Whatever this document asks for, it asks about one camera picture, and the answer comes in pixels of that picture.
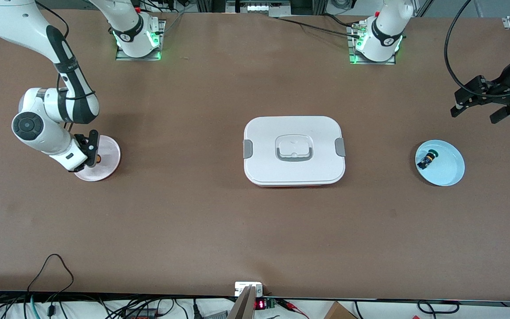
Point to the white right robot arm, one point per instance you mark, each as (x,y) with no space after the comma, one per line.
(42,128)

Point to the red LED display module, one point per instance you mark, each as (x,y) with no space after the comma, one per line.
(260,304)

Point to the brown cardboard box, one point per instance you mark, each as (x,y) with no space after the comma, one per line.
(338,312)

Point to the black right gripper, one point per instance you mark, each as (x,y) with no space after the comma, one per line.
(80,138)

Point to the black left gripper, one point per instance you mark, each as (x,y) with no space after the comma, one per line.
(504,82)

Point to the pink round plate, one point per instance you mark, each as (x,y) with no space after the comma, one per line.
(110,159)

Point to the aluminium profile bar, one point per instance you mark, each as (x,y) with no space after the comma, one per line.
(242,308)

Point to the green and black switch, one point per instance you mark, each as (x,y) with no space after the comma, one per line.
(426,160)

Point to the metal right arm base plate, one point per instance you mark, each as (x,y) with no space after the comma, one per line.
(157,55)

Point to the light blue round plate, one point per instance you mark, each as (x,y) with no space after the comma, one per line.
(447,168)

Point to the small white mount box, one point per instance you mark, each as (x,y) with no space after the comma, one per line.
(242,287)

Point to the white multi-socket strip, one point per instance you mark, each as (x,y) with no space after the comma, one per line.
(261,7)

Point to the white lidded container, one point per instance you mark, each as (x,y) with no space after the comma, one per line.
(295,173)

